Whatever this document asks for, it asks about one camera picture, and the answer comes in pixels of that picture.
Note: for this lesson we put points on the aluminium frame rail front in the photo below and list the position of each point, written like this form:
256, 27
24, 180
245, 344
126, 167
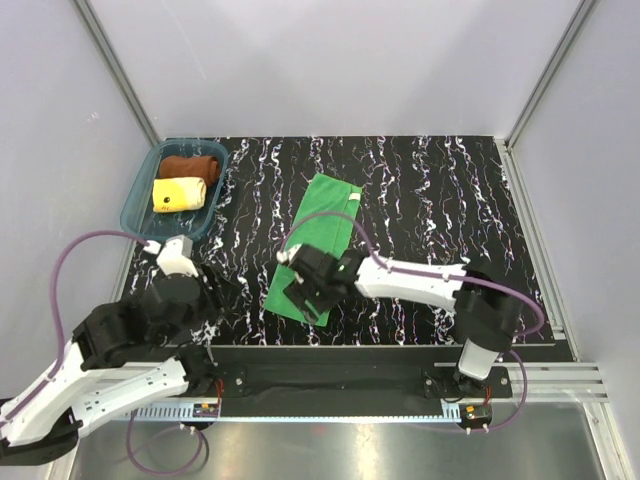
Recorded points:
535, 383

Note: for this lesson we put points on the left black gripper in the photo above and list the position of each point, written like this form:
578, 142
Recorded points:
222, 297

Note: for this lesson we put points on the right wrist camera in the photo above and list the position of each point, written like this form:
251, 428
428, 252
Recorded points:
284, 257

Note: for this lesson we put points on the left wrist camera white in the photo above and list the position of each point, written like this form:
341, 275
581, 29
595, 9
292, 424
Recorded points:
174, 256

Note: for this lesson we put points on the teal transparent plastic bin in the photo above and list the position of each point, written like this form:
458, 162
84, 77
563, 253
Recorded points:
137, 216

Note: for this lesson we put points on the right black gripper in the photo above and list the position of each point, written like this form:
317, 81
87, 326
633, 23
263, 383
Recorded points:
298, 292

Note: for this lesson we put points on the aluminium frame post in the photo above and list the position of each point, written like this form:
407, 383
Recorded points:
562, 49
96, 31

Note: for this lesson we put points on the right aluminium frame post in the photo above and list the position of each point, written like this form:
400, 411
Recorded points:
562, 49

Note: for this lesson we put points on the yellow towel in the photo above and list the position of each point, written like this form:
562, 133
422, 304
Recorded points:
174, 195

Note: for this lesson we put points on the left aluminium frame post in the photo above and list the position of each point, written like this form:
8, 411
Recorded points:
96, 31

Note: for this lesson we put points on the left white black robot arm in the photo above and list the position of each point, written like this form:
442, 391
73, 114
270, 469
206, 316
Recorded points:
118, 359

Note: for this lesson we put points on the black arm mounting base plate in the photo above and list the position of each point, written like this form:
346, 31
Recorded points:
248, 371

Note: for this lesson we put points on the green towel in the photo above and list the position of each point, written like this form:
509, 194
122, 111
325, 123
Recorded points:
330, 234

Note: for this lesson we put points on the brown towel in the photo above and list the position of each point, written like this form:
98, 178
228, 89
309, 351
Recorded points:
207, 168

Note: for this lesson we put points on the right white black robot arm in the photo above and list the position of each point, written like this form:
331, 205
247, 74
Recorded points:
485, 312

